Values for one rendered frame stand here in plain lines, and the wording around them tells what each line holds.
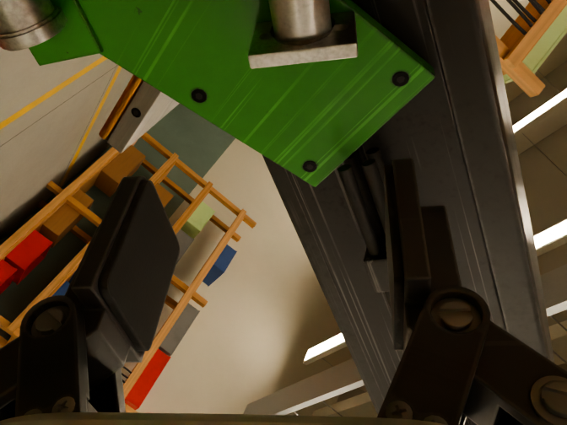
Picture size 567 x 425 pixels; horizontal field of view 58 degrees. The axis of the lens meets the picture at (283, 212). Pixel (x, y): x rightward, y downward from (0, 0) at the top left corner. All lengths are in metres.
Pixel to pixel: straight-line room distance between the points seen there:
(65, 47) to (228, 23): 0.10
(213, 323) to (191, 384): 0.83
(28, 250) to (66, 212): 0.63
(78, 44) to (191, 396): 6.13
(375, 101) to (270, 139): 0.07
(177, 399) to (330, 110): 6.05
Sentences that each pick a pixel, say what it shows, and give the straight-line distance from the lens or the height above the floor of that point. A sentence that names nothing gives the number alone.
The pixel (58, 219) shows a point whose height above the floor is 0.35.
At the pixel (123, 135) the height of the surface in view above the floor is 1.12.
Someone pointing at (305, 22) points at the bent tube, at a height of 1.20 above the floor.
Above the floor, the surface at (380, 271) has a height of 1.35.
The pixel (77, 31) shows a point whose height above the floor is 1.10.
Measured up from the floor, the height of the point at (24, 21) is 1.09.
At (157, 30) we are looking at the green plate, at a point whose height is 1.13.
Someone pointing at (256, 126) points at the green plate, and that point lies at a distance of 0.34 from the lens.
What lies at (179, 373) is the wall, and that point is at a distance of 6.39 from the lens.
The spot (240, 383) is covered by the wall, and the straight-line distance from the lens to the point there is 6.73.
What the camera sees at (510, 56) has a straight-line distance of 3.01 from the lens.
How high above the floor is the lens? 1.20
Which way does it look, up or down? 10 degrees up
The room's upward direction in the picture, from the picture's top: 130 degrees clockwise
